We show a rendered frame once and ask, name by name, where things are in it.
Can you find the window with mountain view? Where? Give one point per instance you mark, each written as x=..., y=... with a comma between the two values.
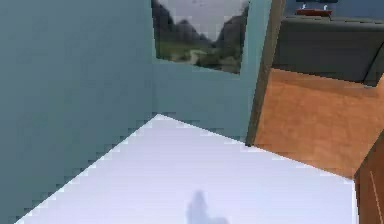
x=200, y=36

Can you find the dark grey sofa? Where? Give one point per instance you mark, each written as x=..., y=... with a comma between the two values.
x=326, y=46

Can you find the red flat object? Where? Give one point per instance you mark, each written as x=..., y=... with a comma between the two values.
x=313, y=12

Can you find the brown wooden room door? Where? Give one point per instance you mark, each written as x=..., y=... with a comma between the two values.
x=371, y=186

